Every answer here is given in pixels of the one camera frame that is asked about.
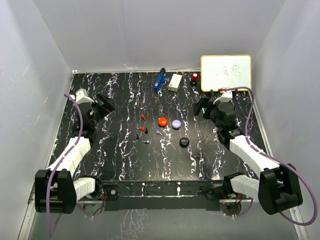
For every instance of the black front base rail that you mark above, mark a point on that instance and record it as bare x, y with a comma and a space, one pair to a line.
157, 195

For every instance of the blue black stapler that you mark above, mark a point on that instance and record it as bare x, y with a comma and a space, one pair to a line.
160, 79

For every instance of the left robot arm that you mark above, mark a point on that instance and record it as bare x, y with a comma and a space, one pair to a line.
55, 189

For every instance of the red emergency stop button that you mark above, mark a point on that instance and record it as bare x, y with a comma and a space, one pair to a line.
194, 79

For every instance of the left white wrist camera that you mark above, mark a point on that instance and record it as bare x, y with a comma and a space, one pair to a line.
81, 96

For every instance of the white rectangular box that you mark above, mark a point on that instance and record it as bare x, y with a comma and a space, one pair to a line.
174, 83

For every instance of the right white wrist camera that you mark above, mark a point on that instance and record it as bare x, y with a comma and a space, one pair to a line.
225, 97

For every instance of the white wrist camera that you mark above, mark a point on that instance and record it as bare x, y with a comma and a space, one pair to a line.
81, 96
225, 97

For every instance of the orange earbud charging case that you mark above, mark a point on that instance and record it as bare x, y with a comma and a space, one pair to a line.
162, 122

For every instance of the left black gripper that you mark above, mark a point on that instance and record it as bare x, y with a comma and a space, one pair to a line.
107, 104

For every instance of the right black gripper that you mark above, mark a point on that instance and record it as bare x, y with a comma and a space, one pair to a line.
200, 105

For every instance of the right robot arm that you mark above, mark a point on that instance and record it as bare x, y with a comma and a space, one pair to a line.
277, 188

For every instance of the white whiteboard wooden frame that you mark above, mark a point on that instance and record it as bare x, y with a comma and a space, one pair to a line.
225, 71

